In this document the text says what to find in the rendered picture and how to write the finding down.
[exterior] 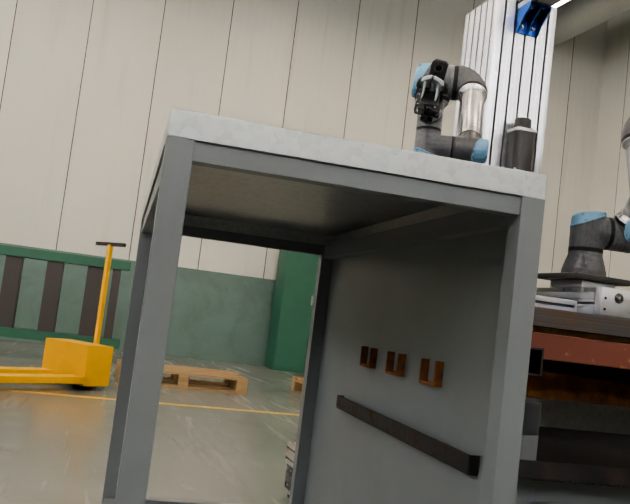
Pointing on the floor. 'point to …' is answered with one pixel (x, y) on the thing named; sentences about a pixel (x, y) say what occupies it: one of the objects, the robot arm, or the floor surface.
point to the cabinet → (291, 311)
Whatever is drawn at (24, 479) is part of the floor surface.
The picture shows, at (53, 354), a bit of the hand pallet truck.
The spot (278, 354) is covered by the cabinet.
